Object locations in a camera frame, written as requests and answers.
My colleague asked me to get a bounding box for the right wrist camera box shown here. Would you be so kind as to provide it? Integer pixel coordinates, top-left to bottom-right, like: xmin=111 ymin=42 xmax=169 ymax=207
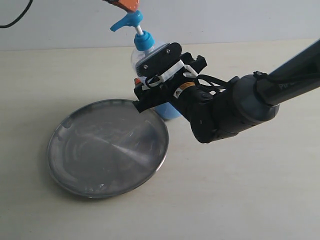
xmin=135 ymin=42 xmax=182 ymax=78

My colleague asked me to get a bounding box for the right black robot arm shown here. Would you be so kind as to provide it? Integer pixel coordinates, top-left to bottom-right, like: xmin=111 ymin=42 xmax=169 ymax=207
xmin=133 ymin=42 xmax=320 ymax=144

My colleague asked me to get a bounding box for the blue pump soap bottle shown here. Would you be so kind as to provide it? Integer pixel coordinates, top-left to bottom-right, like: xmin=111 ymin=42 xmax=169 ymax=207
xmin=110 ymin=10 xmax=181 ymax=120

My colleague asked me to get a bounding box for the round steel plate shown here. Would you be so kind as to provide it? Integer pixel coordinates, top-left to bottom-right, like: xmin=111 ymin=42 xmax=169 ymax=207
xmin=46 ymin=99 xmax=169 ymax=199

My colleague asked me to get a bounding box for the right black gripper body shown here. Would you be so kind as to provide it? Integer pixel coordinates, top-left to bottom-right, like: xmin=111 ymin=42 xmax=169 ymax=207
xmin=133 ymin=52 xmax=207 ymax=112

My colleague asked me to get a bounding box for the left black cable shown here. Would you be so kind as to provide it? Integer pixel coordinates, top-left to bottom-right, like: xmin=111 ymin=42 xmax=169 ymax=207
xmin=0 ymin=0 xmax=35 ymax=29

